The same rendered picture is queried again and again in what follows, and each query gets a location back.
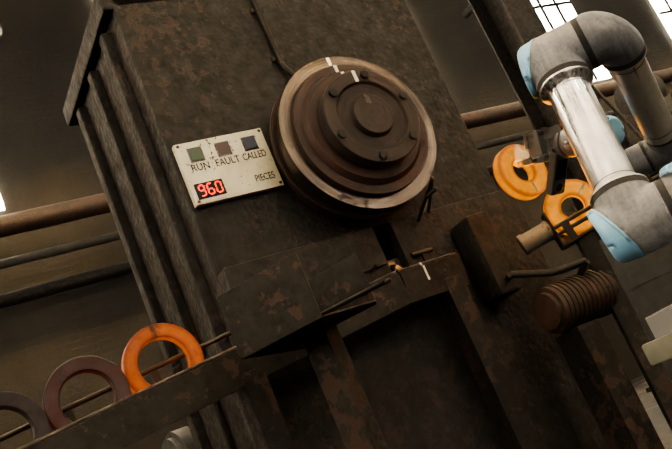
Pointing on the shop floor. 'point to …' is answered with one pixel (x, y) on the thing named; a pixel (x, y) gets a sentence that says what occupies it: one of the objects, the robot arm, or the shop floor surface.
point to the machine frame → (97, 106)
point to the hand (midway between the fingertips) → (517, 165)
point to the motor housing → (595, 356)
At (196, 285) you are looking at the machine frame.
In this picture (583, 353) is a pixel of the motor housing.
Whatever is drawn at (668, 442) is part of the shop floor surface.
